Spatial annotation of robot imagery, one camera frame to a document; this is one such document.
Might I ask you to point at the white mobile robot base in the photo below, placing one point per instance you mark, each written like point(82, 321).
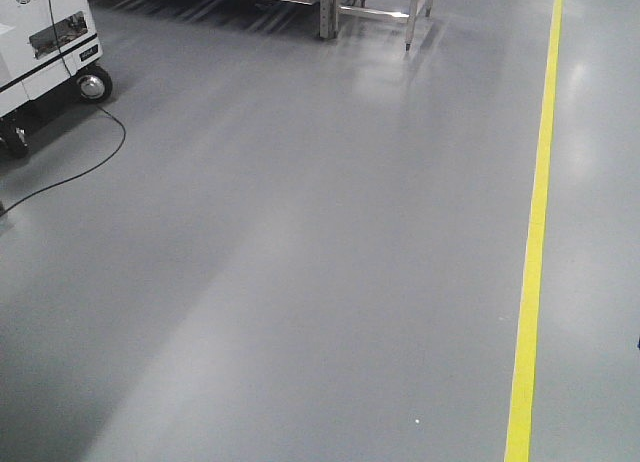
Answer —
point(45, 44)

